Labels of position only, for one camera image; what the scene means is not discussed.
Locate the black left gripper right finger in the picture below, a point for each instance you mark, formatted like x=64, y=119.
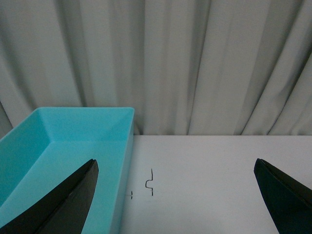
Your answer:
x=288, y=201

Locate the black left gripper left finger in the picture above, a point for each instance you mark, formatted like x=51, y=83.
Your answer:
x=63, y=210

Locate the turquoise plastic storage bin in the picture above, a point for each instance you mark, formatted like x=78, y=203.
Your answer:
x=52, y=143

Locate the grey pleated curtain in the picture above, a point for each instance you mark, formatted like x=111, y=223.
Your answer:
x=187, y=67

